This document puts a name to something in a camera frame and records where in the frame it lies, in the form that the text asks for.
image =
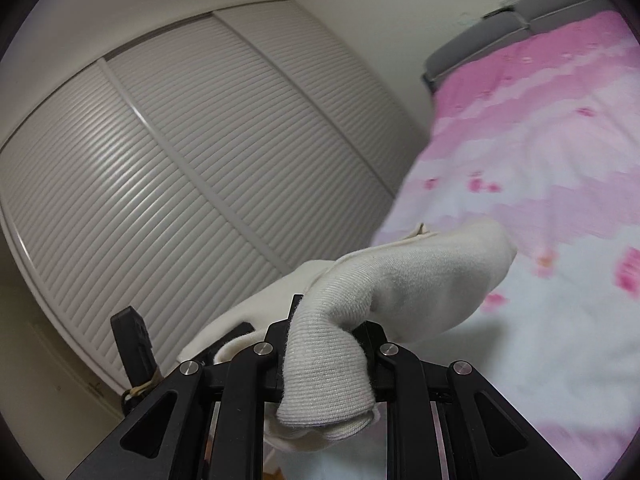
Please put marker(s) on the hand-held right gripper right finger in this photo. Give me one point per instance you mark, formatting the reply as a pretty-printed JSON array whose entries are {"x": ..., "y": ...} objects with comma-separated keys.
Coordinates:
[{"x": 405, "y": 385}]

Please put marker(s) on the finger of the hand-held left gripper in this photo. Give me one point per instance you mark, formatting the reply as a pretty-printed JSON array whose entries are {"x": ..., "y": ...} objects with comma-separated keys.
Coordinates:
[
  {"x": 134, "y": 345},
  {"x": 232, "y": 338}
]

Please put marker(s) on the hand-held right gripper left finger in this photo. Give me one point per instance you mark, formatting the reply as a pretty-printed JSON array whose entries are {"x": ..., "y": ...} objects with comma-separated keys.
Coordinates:
[{"x": 245, "y": 385}]

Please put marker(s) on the cream pants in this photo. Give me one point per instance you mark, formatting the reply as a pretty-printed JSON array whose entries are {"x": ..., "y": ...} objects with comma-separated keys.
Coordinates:
[{"x": 400, "y": 280}]

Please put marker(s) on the white louvered wardrobe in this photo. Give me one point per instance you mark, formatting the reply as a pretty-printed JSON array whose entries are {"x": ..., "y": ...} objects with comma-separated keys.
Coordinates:
[{"x": 200, "y": 160}]

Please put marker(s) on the pink floral duvet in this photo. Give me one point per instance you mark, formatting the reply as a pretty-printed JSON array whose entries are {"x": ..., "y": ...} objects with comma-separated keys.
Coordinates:
[{"x": 550, "y": 160}]

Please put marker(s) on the grey padded headboard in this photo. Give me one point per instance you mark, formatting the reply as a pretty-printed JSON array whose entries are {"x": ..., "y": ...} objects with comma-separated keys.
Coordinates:
[{"x": 500, "y": 30}]

